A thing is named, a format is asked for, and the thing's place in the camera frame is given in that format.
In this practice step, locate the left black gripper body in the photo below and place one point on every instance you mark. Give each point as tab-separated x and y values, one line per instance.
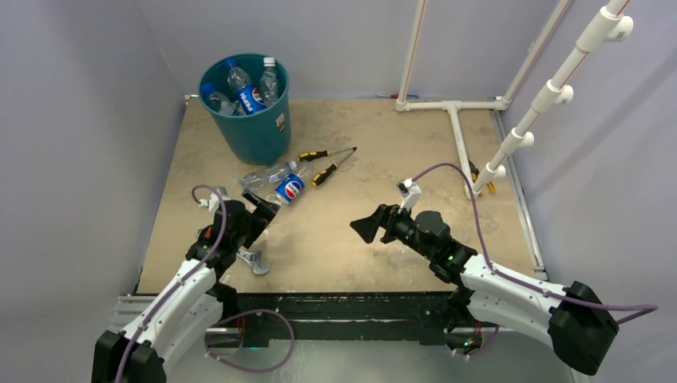
253	226

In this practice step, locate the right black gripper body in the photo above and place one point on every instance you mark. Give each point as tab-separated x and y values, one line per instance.
401	227

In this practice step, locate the crushed clear bottle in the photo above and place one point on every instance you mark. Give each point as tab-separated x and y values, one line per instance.
268	83

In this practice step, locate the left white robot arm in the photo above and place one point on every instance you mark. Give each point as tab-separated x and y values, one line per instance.
147	348

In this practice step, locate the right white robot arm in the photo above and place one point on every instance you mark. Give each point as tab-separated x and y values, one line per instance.
567	319

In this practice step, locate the clear bottle by bin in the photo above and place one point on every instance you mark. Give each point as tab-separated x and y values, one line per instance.
264	178

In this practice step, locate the teal plastic bin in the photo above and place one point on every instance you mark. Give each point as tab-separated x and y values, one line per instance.
259	138

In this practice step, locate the silver adjustable wrench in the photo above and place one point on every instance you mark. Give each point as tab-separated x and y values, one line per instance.
254	259

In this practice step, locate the yellow black pliers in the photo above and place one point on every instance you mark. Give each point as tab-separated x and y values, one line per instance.
326	162

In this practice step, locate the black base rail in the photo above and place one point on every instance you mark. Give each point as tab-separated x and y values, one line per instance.
426	317

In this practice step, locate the white PVC pipe frame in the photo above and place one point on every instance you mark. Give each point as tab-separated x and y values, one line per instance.
608	24

